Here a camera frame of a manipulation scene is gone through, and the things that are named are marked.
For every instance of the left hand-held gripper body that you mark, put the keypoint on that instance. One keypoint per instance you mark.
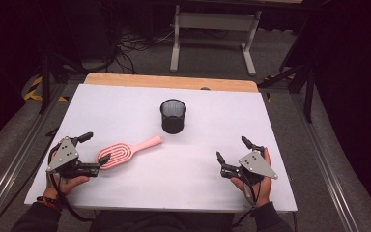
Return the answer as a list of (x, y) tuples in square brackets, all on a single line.
[(63, 156)]

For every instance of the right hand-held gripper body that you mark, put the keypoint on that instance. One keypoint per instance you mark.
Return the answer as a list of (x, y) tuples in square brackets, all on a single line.
[(257, 166)]

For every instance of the pink hairbrush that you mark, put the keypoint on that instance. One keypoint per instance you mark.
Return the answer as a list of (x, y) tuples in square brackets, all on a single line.
[(119, 154)]

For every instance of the black mesh pen cup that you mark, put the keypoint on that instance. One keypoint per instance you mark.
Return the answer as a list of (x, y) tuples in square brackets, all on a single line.
[(173, 119)]

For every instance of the person's right hand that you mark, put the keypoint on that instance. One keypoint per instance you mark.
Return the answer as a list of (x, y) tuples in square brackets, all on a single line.
[(262, 190)]

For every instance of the person's left hand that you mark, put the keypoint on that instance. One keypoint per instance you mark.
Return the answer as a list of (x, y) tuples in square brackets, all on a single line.
[(69, 183)]

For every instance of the white table cover board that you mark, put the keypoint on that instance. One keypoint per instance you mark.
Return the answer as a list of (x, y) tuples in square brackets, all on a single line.
[(180, 180)]

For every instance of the yellow black hazard tape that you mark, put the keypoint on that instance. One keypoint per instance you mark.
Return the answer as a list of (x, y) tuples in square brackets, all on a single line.
[(34, 90), (268, 95)]

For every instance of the black metal stand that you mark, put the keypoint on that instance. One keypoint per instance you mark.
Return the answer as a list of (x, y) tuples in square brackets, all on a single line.
[(308, 96), (46, 83)]

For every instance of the person's dark-clothed torso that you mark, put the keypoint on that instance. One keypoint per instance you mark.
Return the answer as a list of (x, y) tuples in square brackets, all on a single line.
[(161, 223)]

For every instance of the wooden table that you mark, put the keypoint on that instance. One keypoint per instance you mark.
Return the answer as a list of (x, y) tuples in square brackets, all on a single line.
[(161, 81)]

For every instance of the aluminium floor rail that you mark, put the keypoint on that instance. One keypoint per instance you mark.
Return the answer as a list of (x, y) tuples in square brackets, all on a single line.
[(16, 161), (328, 174)]

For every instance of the white metal table frame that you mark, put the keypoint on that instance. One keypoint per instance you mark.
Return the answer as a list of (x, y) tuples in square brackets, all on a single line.
[(215, 22)]

